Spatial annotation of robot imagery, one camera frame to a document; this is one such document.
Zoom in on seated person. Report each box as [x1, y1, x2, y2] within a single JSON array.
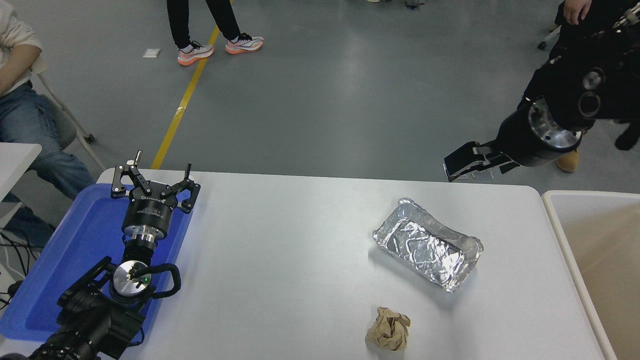
[[0, 2, 96, 248]]

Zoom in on silver foil tray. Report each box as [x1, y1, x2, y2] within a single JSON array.
[[372, 198, 484, 294]]

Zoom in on crumpled tan paper ball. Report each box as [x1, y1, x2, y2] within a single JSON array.
[[366, 306, 412, 351]]

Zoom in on standing person's right hand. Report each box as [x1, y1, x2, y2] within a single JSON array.
[[562, 0, 594, 26]]

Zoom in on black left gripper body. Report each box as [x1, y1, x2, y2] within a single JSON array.
[[121, 186, 177, 235]]

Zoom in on large pale bin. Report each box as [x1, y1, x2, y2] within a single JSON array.
[[542, 191, 640, 360]]

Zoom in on white side table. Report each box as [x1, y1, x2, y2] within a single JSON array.
[[0, 143, 43, 202]]

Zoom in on grey white chair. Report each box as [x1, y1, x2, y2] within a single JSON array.
[[30, 55, 107, 172]]

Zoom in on walking person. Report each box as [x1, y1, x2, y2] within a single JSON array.
[[166, 0, 265, 67]]

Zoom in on office chair base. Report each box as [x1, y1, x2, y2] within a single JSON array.
[[537, 25, 562, 50]]

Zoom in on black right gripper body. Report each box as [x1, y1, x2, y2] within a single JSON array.
[[495, 106, 571, 168]]

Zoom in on blue plastic tray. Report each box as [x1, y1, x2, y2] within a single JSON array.
[[0, 183, 195, 343]]

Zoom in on black cables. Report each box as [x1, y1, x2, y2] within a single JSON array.
[[0, 227, 45, 311]]

